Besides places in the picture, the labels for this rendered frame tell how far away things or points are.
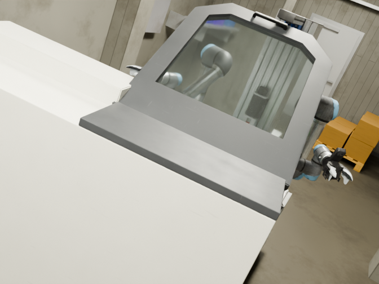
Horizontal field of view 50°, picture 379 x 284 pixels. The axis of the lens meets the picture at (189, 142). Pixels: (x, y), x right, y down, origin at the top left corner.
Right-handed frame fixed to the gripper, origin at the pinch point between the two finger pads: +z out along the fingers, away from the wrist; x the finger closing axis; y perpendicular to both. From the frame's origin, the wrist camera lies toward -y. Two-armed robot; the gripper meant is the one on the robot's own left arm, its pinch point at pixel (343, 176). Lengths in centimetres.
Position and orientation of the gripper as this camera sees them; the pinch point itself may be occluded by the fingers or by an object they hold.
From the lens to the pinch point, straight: 201.7
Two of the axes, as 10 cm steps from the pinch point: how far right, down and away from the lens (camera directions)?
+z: 0.0, 3.9, -9.2
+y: -2.2, 9.0, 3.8
